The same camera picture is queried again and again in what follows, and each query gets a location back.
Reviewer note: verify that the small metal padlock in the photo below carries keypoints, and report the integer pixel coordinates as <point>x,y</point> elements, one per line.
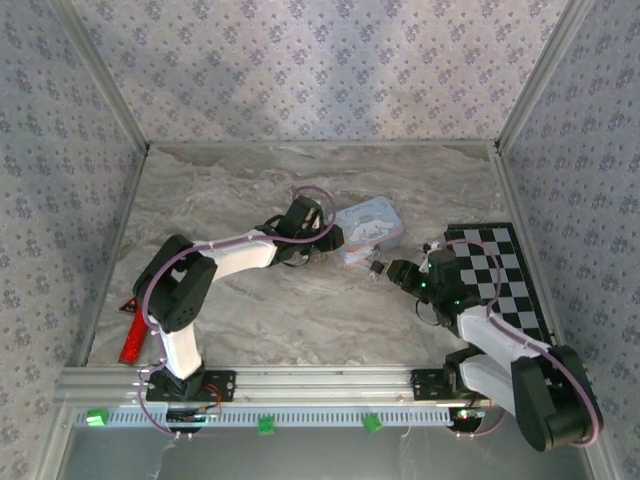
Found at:
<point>374,270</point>

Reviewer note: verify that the light blue cartoon tin box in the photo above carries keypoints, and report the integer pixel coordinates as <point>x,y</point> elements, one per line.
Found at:
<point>370,225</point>

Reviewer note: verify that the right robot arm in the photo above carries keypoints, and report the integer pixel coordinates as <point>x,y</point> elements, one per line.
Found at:
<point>535,395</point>

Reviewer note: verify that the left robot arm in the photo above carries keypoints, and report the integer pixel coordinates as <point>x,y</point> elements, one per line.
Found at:
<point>175,295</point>

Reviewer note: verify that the black and white chessboard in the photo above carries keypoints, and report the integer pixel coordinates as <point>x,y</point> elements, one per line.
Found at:
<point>505,280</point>

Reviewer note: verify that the right controller circuit board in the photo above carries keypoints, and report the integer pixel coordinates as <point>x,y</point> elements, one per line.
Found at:
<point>467,414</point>

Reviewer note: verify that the controller circuit board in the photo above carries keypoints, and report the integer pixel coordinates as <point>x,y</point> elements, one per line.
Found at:
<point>467,414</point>
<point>200,414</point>

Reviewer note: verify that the green terminal connector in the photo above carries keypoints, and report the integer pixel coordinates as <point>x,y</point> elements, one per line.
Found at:
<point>98,417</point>
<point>266,425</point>
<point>373,423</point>

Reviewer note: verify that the black red triangle tag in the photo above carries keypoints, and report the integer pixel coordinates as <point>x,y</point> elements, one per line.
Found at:
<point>131,307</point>

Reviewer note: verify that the red flat bar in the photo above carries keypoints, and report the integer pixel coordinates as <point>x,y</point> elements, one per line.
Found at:
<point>132,340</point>

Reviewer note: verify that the left controller circuit board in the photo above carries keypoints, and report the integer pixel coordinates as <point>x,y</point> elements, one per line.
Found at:
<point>200,414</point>

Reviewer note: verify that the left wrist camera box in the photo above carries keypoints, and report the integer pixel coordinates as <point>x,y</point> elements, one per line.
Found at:
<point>312,215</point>

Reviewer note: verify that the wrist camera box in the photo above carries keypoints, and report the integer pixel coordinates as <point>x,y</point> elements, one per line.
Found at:
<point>429,248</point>
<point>312,215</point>

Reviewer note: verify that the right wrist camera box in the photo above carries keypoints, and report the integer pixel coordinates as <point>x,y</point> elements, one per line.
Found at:
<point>429,248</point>

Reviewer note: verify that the aluminium side frame rail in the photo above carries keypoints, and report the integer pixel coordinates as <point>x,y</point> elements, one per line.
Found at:
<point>530,225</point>
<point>117,240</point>

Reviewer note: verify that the aluminium front frame rail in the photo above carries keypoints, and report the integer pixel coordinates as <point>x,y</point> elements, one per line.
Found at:
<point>320,385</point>

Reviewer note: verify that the aluminium corner frame post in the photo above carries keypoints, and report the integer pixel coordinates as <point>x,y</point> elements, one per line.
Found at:
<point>542,75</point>
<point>100,75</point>

